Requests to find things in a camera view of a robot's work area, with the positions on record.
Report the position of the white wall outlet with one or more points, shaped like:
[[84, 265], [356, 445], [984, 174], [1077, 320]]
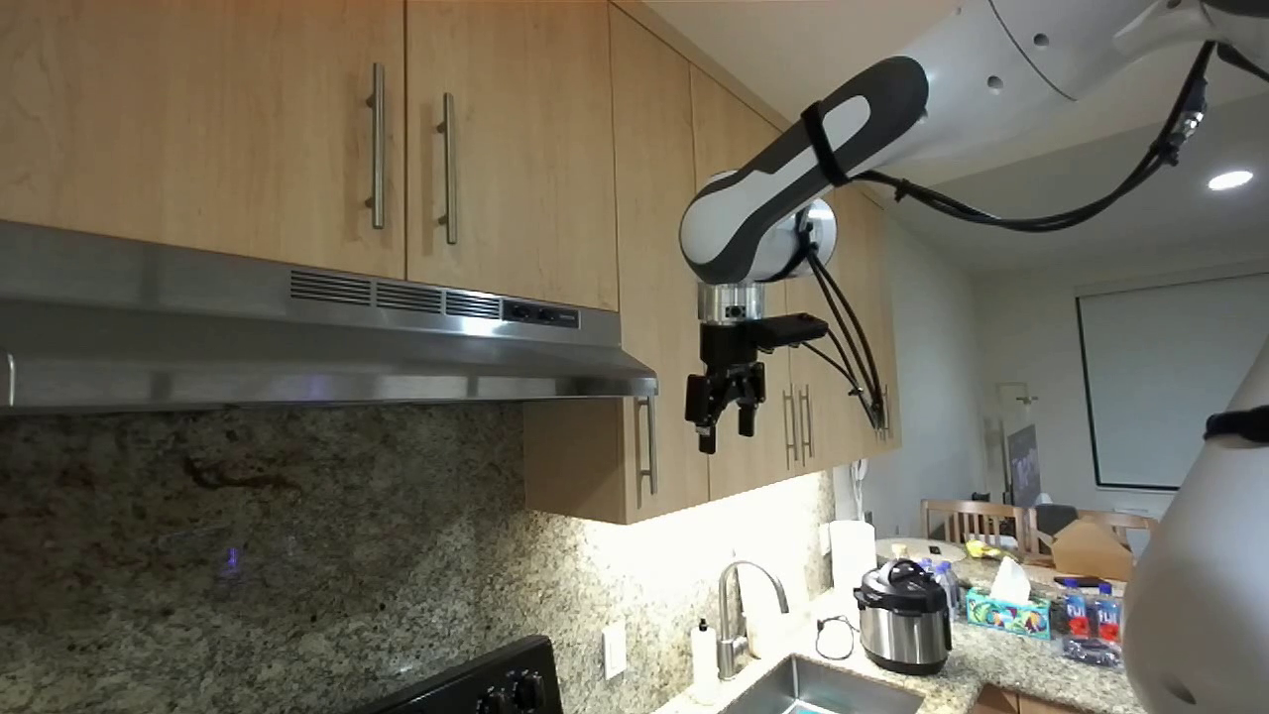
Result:
[[610, 651]]

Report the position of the tissue box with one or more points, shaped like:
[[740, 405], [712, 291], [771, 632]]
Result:
[[1009, 602]]

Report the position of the white paper towel roll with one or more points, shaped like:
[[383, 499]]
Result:
[[853, 550]]

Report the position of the stainless steel sink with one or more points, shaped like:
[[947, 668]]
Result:
[[812, 689]]

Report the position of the stainless steel range hood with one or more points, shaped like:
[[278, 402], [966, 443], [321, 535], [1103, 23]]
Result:
[[108, 322]]

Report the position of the ceiling recessed light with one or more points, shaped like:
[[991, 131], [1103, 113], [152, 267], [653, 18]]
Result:
[[1232, 181]]

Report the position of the silver pressure cooker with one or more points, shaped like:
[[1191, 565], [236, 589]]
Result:
[[904, 618]]

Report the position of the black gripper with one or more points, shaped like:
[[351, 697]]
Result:
[[729, 372]]

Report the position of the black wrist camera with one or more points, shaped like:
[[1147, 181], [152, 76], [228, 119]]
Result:
[[766, 331]]

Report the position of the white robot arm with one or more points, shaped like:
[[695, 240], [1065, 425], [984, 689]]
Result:
[[1200, 602]]

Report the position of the wooden chair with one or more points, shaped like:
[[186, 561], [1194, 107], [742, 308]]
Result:
[[961, 520]]

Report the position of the white projector screen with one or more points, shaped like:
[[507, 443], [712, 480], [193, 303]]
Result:
[[1155, 363]]

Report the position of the wooden cabinet door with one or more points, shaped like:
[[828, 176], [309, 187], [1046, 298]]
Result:
[[253, 130], [507, 150]]

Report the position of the water bottle pack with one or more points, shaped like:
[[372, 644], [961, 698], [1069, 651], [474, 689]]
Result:
[[1093, 624]]

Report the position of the chrome kitchen faucet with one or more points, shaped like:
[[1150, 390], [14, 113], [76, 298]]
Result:
[[736, 639]]

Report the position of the white soap bottle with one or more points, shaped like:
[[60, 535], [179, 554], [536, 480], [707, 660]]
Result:
[[701, 651]]

